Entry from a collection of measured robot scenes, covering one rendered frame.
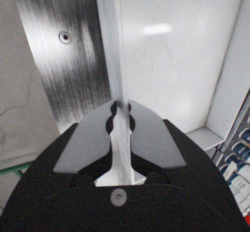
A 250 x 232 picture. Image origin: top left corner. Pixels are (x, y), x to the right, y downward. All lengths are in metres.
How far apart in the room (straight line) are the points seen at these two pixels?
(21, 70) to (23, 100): 0.24
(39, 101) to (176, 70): 1.16
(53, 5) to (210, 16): 0.23
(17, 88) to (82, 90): 1.00
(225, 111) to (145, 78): 0.17
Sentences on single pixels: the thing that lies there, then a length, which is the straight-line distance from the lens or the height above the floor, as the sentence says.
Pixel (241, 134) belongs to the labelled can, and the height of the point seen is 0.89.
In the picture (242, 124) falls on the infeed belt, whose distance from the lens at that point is 0.65.
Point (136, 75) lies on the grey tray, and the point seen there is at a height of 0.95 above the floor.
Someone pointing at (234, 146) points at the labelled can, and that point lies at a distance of 0.71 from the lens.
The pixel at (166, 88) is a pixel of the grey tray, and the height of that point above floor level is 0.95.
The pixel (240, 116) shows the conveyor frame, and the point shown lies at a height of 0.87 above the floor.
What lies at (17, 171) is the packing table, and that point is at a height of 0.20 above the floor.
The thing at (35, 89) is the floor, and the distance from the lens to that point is 1.22.
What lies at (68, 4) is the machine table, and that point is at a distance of 0.27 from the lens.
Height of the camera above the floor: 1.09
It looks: 56 degrees down
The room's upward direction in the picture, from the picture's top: 146 degrees clockwise
